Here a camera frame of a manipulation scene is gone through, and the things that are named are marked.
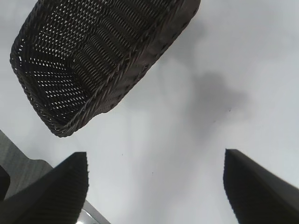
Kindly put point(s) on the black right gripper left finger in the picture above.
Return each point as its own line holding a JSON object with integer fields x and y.
{"x": 46, "y": 198}

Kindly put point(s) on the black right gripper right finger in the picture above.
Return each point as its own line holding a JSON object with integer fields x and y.
{"x": 261, "y": 196}

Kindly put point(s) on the dark brown wicker basket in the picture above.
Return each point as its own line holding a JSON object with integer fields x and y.
{"x": 70, "y": 58}

